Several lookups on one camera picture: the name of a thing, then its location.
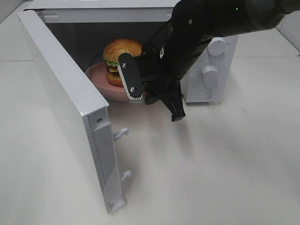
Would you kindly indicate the round white door button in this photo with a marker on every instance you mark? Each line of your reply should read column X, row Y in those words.
column 205, row 93

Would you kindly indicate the white microwave door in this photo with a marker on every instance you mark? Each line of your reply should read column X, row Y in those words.
column 80, row 108

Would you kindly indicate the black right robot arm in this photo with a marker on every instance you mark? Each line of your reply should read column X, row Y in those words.
column 196, row 22

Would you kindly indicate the upper white power knob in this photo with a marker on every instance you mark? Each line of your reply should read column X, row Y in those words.
column 217, row 46

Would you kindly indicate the white timer knob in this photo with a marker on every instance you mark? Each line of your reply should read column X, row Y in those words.
column 210, row 74

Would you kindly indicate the pink round plate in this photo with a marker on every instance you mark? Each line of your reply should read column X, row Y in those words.
column 107, row 81

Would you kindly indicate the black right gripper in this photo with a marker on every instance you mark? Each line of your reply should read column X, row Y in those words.
column 161, row 76

